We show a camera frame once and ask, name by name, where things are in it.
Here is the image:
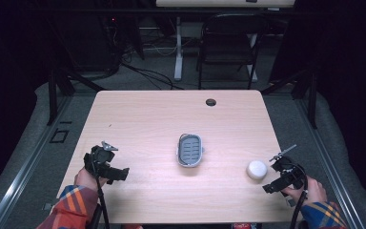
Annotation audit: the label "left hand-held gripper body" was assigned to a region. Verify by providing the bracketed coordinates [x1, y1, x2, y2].
[83, 140, 119, 179]

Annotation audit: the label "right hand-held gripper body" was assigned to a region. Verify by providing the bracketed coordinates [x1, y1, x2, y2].
[269, 144, 307, 192]

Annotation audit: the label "round white soap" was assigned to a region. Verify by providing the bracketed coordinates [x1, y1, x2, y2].
[246, 159, 269, 181]

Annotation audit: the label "grey soap dish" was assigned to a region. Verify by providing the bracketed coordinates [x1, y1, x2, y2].
[175, 133, 205, 169]

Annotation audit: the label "person's left hand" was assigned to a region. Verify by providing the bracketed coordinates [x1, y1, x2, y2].
[73, 166, 109, 194]

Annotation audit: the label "person's right hand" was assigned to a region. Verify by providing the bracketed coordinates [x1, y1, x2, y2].
[280, 175, 329, 208]

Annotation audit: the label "black metal stand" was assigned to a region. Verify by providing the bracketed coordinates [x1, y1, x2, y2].
[259, 68, 319, 131]
[45, 67, 107, 127]

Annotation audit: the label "dark computer tower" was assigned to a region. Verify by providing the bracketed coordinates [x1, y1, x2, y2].
[75, 13, 123, 73]

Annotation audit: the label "white desk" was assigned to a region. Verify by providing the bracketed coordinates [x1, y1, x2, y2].
[154, 0, 296, 83]

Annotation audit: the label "black folding chair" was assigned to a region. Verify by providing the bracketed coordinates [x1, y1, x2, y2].
[196, 12, 270, 91]

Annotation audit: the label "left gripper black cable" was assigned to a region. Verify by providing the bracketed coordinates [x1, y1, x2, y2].
[90, 160, 112, 229]

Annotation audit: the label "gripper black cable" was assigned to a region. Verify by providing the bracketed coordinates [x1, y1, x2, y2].
[90, 160, 112, 229]
[289, 163, 310, 229]

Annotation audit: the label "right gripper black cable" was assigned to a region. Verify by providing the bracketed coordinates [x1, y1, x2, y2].
[289, 163, 310, 229]

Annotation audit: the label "aluminium floor rail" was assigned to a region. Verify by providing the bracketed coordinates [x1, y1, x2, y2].
[0, 94, 73, 229]
[295, 97, 366, 229]

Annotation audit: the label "black floor cables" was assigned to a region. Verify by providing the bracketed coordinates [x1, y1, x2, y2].
[119, 47, 186, 92]

